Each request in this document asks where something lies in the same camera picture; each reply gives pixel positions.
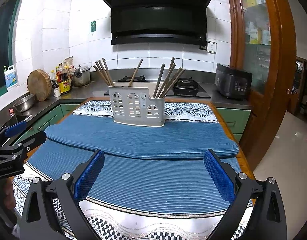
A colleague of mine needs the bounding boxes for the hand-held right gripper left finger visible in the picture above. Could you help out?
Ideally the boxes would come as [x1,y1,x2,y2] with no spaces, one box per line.
[20,149,105,240]

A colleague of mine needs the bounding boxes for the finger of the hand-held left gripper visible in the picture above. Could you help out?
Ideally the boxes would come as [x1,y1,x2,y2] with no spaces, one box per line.
[8,131,47,153]
[0,121,28,147]

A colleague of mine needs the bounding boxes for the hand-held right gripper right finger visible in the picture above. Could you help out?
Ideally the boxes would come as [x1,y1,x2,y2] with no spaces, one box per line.
[204,149,288,240]

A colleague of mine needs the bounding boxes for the white plastic utensil holder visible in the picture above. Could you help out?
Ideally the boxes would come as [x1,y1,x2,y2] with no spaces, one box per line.
[108,85,166,127]

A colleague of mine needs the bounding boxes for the bunch of wooden chopsticks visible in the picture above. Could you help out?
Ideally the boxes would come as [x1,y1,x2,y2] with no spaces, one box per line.
[93,57,186,99]

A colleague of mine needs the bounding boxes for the brown wooden chopstick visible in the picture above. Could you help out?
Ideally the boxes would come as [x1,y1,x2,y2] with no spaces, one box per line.
[128,59,143,87]

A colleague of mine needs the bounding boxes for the person's left hand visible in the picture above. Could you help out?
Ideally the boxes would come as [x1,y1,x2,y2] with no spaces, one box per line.
[2,179,19,220]

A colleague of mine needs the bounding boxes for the steel kitchen sink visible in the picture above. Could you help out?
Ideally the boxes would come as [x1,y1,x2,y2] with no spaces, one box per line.
[0,112,32,130]

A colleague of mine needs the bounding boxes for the steel bowl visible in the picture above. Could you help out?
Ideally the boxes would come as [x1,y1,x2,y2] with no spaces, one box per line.
[13,94,36,113]

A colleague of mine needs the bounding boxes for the white detergent jug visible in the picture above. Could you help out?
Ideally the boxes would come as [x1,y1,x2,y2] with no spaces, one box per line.
[3,65,18,92]

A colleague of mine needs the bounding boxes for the round wooden cutting board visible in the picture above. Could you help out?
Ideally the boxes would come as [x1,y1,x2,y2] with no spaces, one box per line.
[27,69,52,102]

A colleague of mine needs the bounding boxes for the folded blue patterned cloth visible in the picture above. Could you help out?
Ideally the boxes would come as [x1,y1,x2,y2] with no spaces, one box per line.
[44,100,239,161]

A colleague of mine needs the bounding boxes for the cluster of condiment bottles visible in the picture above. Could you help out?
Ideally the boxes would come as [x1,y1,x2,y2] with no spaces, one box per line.
[50,56,75,97]

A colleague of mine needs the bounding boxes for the long blue patterned cloth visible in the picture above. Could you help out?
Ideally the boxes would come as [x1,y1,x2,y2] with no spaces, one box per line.
[12,140,254,240]

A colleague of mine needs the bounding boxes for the steel pot with lid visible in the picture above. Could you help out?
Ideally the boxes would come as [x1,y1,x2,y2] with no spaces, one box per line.
[73,66,92,87]

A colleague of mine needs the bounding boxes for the green framed window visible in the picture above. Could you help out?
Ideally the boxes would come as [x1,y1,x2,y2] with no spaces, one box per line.
[0,0,26,100]

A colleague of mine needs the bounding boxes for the black gas cooktop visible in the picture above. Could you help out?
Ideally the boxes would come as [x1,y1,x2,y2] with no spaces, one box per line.
[104,75,211,98]

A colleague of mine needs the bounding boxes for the black rice cooker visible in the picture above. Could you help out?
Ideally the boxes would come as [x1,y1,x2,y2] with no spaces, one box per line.
[215,63,253,101]

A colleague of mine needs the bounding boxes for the black range hood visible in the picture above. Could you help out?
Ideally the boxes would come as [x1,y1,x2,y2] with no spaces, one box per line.
[99,0,216,46]

